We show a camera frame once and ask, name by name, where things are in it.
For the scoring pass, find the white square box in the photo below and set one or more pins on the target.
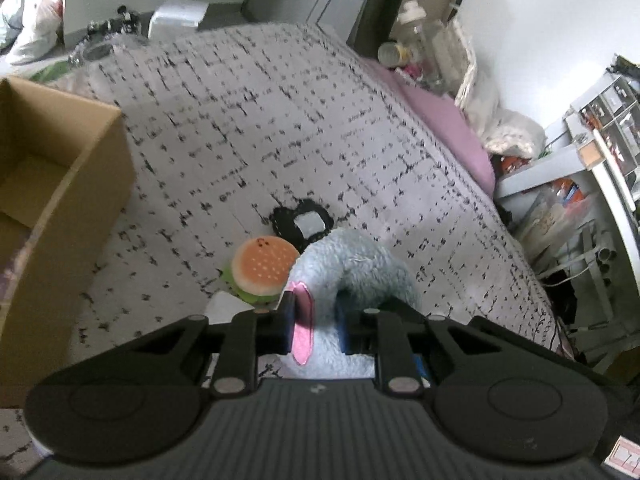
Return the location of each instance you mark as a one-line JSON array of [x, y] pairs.
[[175, 18]]

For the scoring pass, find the white soft plush block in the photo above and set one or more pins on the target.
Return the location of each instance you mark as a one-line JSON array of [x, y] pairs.
[[224, 306]]

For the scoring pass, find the black white plush toy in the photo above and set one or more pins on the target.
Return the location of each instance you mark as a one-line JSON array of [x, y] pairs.
[[302, 225]]

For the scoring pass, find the pink bed sheet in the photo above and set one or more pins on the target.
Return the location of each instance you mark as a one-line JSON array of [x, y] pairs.
[[446, 122]]

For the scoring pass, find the white paper cup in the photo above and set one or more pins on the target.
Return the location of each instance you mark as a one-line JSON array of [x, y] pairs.
[[392, 54]]

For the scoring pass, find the white plastic garbage bag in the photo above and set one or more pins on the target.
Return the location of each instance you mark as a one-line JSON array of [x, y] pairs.
[[29, 29]]

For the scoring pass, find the clear plastic water bottle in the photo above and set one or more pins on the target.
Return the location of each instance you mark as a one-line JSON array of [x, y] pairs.
[[416, 34]]

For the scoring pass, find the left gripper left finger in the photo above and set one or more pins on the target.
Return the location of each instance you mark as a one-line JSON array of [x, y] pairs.
[[139, 399]]

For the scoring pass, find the green cartoon floor mat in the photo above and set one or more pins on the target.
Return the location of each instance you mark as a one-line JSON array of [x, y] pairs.
[[51, 72]]

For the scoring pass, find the grey drawer organizer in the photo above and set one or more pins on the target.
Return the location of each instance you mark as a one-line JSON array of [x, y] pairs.
[[612, 107]]

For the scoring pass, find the white crumpled plastic bag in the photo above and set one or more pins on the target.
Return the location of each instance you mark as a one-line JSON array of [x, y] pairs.
[[501, 131]]

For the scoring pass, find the hamburger plush toy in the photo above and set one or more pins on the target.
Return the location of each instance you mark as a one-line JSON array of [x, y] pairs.
[[258, 271]]

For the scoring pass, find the white desk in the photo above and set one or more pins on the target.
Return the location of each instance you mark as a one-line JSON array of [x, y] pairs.
[[588, 162]]

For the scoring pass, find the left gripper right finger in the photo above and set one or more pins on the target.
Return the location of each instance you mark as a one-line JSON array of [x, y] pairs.
[[495, 393]]

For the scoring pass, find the clear plastic bag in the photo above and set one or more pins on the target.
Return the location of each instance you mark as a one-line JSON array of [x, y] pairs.
[[99, 47]]

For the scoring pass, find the brown cardboard box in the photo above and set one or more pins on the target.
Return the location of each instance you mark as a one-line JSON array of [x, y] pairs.
[[66, 174]]

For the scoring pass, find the grey fluffy plush toy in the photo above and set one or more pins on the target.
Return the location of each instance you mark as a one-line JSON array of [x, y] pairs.
[[368, 273]]

